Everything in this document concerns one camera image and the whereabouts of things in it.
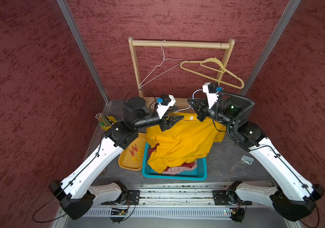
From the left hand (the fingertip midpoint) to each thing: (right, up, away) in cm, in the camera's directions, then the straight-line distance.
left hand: (176, 113), depth 57 cm
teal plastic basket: (+15, -35, +22) cm, 44 cm away
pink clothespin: (-26, -25, +33) cm, 49 cm away
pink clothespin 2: (-25, -24, +34) cm, 48 cm away
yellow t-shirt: (+8, -15, +18) cm, 25 cm away
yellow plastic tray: (-31, -30, +31) cm, 53 cm away
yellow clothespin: (-20, -24, +32) cm, 45 cm away
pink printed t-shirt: (0, -33, +22) cm, 40 cm away
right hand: (+5, +4, +1) cm, 7 cm away
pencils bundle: (-46, -2, +30) cm, 55 cm away
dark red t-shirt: (+9, -29, +20) cm, 37 cm away
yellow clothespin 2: (-24, -28, +30) cm, 48 cm away
